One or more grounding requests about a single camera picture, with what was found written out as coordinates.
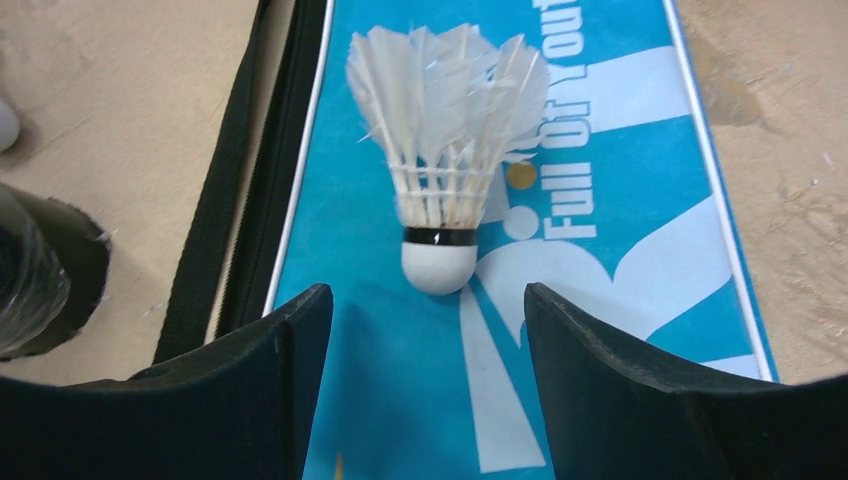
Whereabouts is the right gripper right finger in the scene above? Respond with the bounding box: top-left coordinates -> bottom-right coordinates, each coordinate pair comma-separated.
524,283 -> 847,479

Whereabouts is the black shuttlecock tube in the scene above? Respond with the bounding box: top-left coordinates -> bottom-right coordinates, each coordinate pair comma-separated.
1,184 -> 111,362

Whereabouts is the blue racket bag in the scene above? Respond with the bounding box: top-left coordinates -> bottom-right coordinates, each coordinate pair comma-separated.
154,1 -> 776,479

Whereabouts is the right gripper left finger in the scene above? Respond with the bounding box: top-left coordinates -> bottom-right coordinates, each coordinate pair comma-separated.
1,283 -> 334,479

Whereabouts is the white shuttlecock on bag top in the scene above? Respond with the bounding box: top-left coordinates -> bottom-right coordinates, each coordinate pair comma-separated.
345,23 -> 549,296

